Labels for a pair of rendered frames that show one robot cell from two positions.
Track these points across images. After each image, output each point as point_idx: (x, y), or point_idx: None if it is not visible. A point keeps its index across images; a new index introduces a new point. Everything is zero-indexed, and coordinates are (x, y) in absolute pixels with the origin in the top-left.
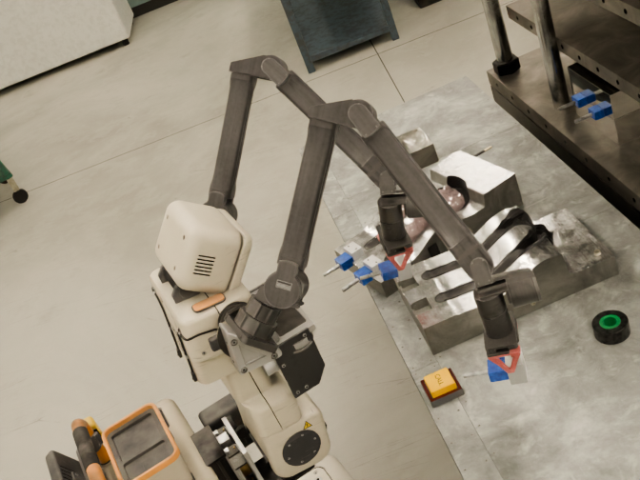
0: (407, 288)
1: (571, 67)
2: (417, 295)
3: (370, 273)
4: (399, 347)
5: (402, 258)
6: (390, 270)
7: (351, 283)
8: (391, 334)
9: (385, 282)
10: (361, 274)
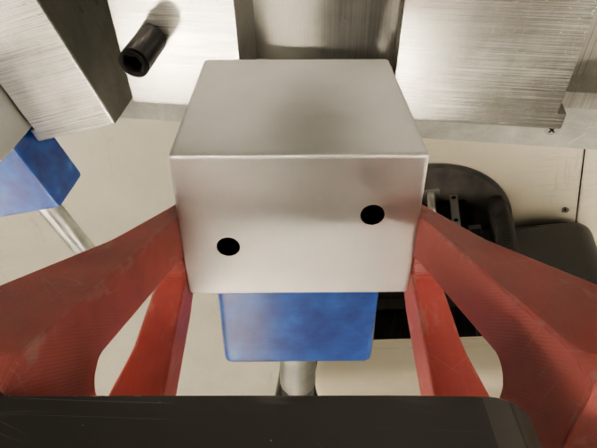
0: (272, 28)
1: None
2: (518, 48)
3: (27, 158)
4: (537, 140)
5: (314, 220)
6: (359, 310)
7: (67, 230)
8: (429, 137)
9: (107, 94)
10: (27, 196)
